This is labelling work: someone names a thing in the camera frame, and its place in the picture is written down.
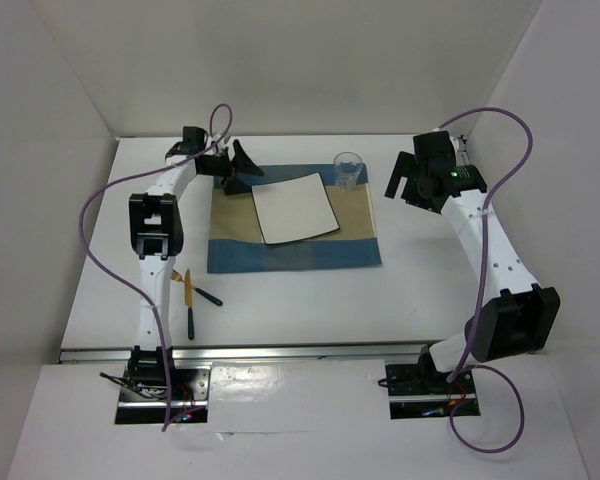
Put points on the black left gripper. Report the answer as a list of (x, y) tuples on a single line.
[(242, 163)]

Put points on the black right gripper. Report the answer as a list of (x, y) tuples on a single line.
[(404, 167)]

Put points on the clear plastic cup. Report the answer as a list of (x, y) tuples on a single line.
[(347, 168)]

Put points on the white square plate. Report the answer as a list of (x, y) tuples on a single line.
[(294, 210)]

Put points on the blue beige striped placemat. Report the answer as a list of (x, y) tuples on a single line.
[(236, 244)]

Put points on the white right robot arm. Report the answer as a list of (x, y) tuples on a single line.
[(515, 314)]

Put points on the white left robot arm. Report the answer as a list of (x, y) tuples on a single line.
[(157, 238)]

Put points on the gold fork green handle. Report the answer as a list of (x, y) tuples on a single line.
[(179, 278)]

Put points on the gold knife green handle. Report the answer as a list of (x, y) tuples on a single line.
[(188, 297)]

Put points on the aluminium front rail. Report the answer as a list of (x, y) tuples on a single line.
[(298, 352)]

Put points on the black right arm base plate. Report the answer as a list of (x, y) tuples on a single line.
[(412, 396)]

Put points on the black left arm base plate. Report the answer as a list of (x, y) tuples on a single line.
[(142, 404)]

